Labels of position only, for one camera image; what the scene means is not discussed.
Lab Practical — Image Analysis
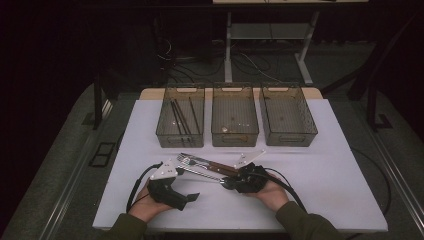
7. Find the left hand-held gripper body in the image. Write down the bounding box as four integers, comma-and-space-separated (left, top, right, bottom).
147, 159, 188, 212

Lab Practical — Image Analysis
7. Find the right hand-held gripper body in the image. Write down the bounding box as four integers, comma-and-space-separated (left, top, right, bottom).
232, 149, 270, 194

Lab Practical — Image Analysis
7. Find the long steel spoon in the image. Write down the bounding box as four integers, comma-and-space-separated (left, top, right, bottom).
179, 165, 235, 190

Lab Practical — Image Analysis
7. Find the smoky clear plastic bin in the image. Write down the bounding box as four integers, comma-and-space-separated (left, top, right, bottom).
210, 82, 260, 148
258, 82, 319, 148
155, 83, 206, 149

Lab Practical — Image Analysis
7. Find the small clear spoon wooden handle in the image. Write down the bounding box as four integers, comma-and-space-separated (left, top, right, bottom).
220, 122, 250, 133

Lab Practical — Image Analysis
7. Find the brown wooden chopstick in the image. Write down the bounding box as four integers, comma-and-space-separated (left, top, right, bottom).
174, 99, 193, 136
170, 99, 185, 138

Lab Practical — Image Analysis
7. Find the person's left hand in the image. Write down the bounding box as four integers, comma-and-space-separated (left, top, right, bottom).
128, 181, 175, 224

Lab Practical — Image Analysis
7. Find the person's right hand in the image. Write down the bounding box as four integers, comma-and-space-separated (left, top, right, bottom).
248, 181, 290, 213

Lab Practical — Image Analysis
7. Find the white table mat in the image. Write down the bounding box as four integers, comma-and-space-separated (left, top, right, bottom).
92, 98, 389, 233

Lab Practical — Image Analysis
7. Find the black metal stand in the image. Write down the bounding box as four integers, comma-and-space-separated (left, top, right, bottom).
365, 83, 394, 133
93, 69, 116, 131

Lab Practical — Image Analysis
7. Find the white metal desk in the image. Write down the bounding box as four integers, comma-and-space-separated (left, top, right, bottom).
212, 0, 369, 86

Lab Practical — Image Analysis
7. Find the wooden handled steel knife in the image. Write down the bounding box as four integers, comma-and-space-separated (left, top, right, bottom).
179, 152, 239, 174

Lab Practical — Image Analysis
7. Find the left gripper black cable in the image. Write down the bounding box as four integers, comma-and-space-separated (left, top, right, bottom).
125, 162, 164, 214

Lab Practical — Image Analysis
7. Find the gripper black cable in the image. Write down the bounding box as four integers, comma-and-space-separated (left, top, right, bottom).
258, 167, 308, 214
125, 162, 164, 214

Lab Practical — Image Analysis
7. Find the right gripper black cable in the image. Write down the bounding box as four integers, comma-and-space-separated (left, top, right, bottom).
258, 167, 308, 214

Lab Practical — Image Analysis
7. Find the black rectangular floor frame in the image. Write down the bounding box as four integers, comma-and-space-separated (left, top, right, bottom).
88, 142, 117, 168

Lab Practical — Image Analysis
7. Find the aluminium floor rail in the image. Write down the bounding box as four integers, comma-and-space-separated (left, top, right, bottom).
43, 99, 114, 240
366, 129, 424, 228

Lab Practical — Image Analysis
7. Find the bundle of floor cables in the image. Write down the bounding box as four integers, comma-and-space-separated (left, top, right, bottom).
156, 36, 284, 84

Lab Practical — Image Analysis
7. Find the thin black cable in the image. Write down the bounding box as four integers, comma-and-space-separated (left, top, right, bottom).
349, 146, 393, 216

